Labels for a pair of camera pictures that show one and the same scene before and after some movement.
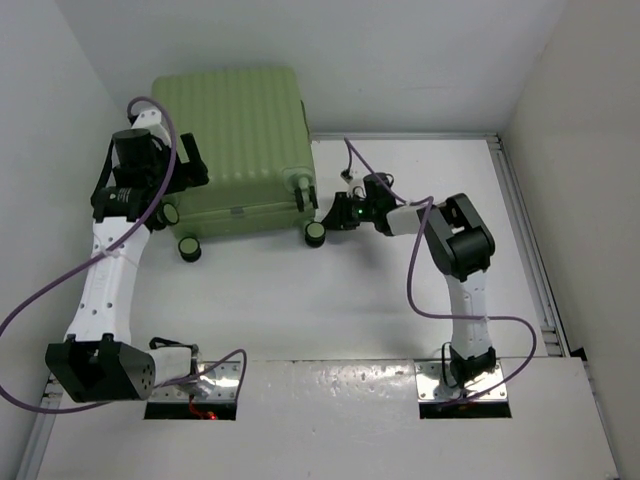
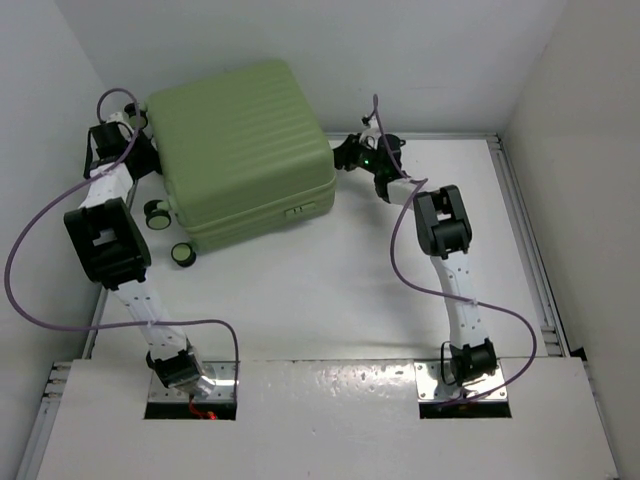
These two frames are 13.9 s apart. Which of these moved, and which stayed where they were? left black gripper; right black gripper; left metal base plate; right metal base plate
Moved: left black gripper; right black gripper
Stayed: right metal base plate; left metal base plate
